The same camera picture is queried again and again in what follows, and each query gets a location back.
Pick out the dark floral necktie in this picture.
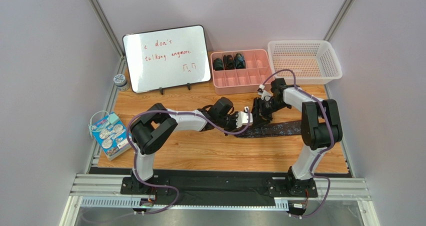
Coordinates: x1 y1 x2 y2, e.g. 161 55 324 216
235 120 302 139

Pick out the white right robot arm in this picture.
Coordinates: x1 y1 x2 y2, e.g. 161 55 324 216
251 78 343 196

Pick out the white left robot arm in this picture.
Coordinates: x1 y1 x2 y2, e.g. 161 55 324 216
123 97 254 193

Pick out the pink divided organizer box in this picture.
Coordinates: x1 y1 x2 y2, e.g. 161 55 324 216
210 49 274 95

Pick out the rolled blue tie right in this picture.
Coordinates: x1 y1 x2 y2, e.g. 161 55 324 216
234 52 246 69

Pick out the rolled dark tie left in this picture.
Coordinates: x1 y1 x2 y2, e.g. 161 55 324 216
212 58 225 71

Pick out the rolled dark tie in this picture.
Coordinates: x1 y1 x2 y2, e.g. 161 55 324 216
212 58 225 71
222 54 236 70

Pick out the rolled dark tie middle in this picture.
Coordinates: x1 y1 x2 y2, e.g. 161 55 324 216
222 54 236 70

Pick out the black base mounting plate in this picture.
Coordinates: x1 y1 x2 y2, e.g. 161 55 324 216
88 167 352 207

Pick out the white plastic mesh basket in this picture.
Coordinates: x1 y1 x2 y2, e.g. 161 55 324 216
267 40 343 85

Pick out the whiteboard with red writing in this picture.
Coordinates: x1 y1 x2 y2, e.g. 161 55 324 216
122 25 212 93

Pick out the small white patterned jar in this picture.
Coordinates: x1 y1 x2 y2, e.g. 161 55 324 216
113 74 130 92

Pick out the blue snack box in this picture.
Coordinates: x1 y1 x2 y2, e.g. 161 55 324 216
88 110 131 161

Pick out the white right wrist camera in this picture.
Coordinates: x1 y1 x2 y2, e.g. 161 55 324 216
257 84 272 102

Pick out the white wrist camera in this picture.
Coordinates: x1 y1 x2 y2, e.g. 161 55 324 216
236 106 253 128
257 84 272 102

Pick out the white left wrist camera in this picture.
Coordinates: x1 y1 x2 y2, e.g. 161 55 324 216
236 106 253 128

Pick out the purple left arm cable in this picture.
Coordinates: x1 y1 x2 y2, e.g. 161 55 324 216
126 106 252 217

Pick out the aluminium frame rail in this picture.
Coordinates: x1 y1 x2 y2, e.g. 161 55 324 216
59 174 379 226

